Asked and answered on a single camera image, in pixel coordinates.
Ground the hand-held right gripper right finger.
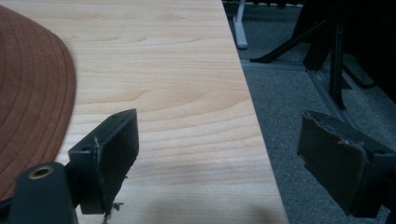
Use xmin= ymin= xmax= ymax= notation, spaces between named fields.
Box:
xmin=297 ymin=109 xmax=396 ymax=218

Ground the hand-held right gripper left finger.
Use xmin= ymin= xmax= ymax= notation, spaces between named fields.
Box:
xmin=67 ymin=108 xmax=140 ymax=217

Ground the black metal stand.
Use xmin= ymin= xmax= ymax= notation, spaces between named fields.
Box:
xmin=249 ymin=0 xmax=396 ymax=110

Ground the white table leg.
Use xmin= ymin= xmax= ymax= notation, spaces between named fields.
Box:
xmin=232 ymin=0 xmax=249 ymax=50

